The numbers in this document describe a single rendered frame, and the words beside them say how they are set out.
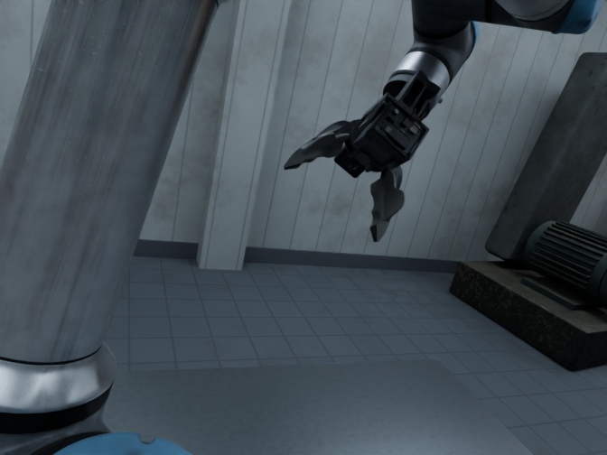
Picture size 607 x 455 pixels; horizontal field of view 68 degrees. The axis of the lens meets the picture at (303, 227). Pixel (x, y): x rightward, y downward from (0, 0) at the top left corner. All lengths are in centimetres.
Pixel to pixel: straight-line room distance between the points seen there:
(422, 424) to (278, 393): 24
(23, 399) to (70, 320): 5
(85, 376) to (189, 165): 281
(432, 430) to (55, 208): 67
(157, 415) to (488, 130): 371
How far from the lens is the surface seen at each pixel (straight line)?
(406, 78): 63
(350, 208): 354
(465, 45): 70
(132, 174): 28
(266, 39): 294
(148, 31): 27
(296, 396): 77
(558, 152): 392
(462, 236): 428
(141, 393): 74
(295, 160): 56
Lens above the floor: 129
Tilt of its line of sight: 17 degrees down
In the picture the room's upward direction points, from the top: 12 degrees clockwise
